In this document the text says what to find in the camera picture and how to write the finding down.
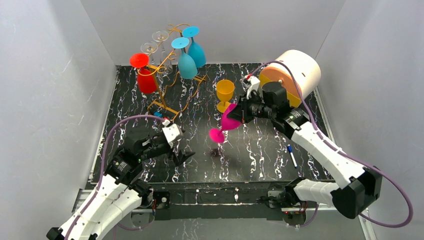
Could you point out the yellow wine glass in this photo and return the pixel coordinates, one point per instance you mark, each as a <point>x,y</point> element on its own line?
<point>224,91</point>

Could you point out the red wine glass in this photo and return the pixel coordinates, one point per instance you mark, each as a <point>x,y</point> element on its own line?
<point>145,80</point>

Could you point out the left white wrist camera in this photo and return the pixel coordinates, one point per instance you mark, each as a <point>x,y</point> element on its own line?
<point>172,133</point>

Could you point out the light blue wine glass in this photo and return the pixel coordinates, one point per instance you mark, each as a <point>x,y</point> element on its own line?
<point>186,64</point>

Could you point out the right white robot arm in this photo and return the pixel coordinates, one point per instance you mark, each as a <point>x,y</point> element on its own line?
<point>355,186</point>

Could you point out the clear wine glass rear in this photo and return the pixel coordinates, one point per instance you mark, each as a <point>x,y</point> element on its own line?
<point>159,37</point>

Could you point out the magenta wine glass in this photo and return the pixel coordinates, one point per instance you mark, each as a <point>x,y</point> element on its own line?
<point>227,124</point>

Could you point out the gold wire glass rack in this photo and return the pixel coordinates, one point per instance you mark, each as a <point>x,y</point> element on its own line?
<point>166,73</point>

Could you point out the clear wine glass front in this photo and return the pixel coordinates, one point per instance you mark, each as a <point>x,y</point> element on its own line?
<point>149,48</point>

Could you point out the black marble pattern mat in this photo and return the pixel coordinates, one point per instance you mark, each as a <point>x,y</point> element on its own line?
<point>251,153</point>

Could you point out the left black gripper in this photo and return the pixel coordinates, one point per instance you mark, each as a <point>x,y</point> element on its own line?
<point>175,147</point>

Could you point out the white cylindrical drawer box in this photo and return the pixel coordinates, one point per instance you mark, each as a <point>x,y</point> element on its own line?
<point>301,76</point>

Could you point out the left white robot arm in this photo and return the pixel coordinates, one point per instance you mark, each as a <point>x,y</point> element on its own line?
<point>121,190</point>

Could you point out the blue white marker pen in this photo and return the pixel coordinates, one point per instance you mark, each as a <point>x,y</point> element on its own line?
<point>290,151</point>

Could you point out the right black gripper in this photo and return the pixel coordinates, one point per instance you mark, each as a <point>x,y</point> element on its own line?
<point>246,110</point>

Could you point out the teal blue wine glass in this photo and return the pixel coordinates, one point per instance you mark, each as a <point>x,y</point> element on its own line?
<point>195,50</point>

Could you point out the clear wine glass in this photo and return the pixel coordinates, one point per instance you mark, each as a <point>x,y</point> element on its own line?
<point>149,48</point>
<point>159,37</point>

